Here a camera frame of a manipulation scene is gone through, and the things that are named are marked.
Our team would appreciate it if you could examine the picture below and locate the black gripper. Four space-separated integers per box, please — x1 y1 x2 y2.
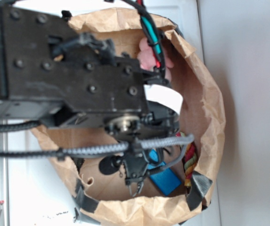
98 102 180 197

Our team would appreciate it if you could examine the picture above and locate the grey braided cable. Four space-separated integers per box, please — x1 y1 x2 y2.
0 133 195 171

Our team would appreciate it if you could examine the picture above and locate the black cable with green sleeve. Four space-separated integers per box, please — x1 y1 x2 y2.
123 0 168 78

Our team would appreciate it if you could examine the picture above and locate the blue wooden block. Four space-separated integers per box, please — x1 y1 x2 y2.
147 149 181 196

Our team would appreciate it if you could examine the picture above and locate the multicolour twisted rope toy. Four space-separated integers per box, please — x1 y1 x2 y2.
182 142 197 189

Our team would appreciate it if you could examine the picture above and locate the brown paper bag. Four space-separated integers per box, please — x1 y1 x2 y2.
31 8 226 226

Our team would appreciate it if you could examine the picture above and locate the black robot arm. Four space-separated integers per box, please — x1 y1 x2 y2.
0 0 180 193

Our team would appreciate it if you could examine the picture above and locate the pink plush bunny toy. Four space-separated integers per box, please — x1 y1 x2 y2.
137 37 174 81

